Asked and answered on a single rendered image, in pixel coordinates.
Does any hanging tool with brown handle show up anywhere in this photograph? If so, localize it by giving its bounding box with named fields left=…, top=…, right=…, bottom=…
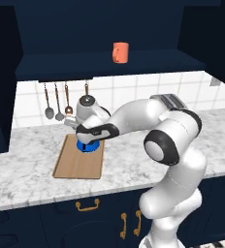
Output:
left=83, top=80, right=90, bottom=98

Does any dark blue wall cabinet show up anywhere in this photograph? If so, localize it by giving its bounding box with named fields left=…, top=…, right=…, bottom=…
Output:
left=0, top=0, right=222, bottom=82

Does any wooden tray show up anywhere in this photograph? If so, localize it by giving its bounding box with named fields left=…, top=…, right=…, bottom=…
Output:
left=51, top=134, right=106, bottom=180

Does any grey spoon with brown handle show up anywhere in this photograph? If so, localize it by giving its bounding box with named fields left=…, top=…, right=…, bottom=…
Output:
left=53, top=81, right=66, bottom=122

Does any silver toaster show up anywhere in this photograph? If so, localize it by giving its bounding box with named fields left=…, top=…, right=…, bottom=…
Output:
left=149, top=93, right=187, bottom=111

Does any dark blue base cabinet door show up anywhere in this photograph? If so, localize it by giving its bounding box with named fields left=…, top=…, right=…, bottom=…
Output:
left=131, top=197, right=154, bottom=248
left=60, top=206, right=134, bottom=248

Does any orange mug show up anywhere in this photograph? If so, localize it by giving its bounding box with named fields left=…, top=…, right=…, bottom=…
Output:
left=112, top=42, right=130, bottom=64

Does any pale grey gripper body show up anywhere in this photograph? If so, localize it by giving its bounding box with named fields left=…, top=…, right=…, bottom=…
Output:
left=64, top=114, right=79, bottom=131

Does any brass door handle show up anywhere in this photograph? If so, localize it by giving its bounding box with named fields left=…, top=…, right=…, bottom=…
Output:
left=119, top=212, right=128, bottom=240
left=133, top=209, right=144, bottom=237

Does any blue kettle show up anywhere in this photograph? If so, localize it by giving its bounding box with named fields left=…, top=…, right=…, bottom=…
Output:
left=77, top=138, right=105, bottom=153

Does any dark blue base cabinet run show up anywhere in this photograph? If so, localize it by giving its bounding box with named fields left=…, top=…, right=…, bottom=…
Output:
left=0, top=204, right=63, bottom=248
left=181, top=173, right=225, bottom=248

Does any wooden spatula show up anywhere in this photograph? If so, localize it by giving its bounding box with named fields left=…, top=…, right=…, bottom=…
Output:
left=64, top=80, right=75, bottom=116

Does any grey ladle with brown handle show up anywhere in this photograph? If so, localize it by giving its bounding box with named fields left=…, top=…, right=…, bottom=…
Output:
left=43, top=82, right=55, bottom=121

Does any dark utensil rail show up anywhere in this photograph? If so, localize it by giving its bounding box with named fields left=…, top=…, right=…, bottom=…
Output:
left=37, top=77, right=95, bottom=84

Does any dark blue drawer front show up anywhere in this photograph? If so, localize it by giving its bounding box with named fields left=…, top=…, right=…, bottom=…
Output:
left=40, top=189, right=145, bottom=217

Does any brass drawer handle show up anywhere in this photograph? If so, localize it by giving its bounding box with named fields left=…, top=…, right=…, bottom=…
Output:
left=75, top=198, right=101, bottom=212

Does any grey wall outlet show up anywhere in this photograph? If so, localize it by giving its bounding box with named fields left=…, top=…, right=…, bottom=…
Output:
left=209, top=77, right=222, bottom=87

